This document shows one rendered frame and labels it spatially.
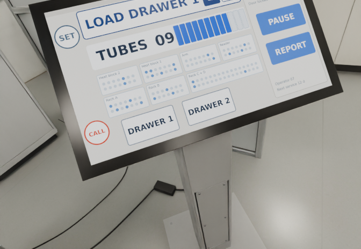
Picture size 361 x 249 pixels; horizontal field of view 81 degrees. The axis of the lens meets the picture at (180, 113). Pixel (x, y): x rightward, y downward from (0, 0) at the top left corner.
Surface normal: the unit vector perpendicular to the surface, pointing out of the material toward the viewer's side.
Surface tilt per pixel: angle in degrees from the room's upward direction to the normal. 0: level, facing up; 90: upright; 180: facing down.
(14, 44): 90
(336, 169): 0
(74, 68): 50
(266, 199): 0
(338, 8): 90
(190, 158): 90
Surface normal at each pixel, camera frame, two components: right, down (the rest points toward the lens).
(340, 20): -0.44, 0.61
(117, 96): 0.13, -0.07
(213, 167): 0.30, 0.56
